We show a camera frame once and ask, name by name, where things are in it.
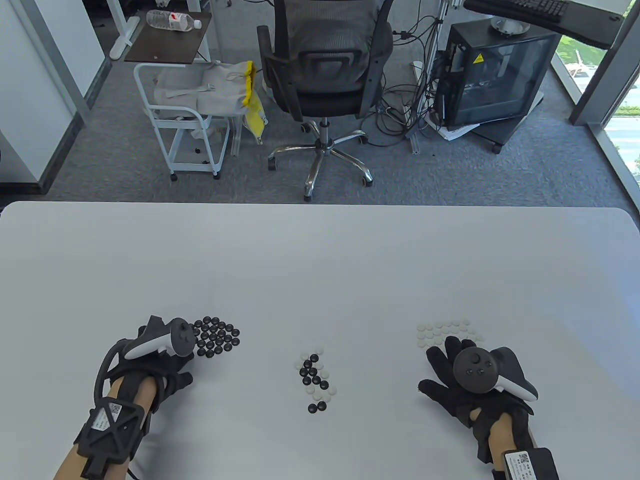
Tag yellow plastic bag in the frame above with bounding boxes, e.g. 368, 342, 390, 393
242, 61, 268, 146

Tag small brown side table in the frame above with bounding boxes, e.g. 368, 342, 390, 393
124, 10, 213, 65

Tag tangle of black cables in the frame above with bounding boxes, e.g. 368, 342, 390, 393
367, 0, 451, 148

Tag clear plastic water bottle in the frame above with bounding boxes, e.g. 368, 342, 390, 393
146, 9, 203, 32

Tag white bowl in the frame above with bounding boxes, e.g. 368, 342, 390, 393
490, 15, 531, 37

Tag group of black go stones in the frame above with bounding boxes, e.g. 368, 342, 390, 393
192, 316, 242, 357

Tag black framed wrist camera module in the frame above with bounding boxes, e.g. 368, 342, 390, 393
74, 400, 151, 478

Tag person's right hand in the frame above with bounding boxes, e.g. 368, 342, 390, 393
418, 336, 536, 466

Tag black white hand controller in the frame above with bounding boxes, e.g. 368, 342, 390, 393
122, 315, 197, 362
452, 346, 540, 402

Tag grey fabric bag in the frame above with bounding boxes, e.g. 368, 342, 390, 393
152, 62, 251, 118

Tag black desk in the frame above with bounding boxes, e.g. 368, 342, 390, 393
462, 0, 628, 50

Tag black boxed wrist camera module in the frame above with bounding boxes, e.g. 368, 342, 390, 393
492, 448, 560, 480

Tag person's left hand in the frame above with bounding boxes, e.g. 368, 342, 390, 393
107, 356, 194, 416

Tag black computer tower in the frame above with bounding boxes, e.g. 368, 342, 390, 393
434, 21, 562, 128

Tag white desk leg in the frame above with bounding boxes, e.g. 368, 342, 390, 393
107, 0, 142, 62

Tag black rolling platform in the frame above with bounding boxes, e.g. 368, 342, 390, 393
470, 90, 546, 155

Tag pile of mixed go stones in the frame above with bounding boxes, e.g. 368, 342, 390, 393
299, 350, 337, 415

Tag white metal cart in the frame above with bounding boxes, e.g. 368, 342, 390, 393
133, 62, 232, 182

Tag black mesh office chair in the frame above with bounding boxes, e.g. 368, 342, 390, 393
256, 0, 395, 202

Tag aluminium profile stand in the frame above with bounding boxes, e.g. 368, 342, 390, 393
410, 0, 451, 153

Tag group of white go stones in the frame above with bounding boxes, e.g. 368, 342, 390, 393
416, 320, 485, 348

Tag black keyboard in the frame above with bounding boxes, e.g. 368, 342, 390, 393
507, 0, 571, 23

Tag white papers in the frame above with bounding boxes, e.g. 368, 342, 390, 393
425, 112, 481, 142

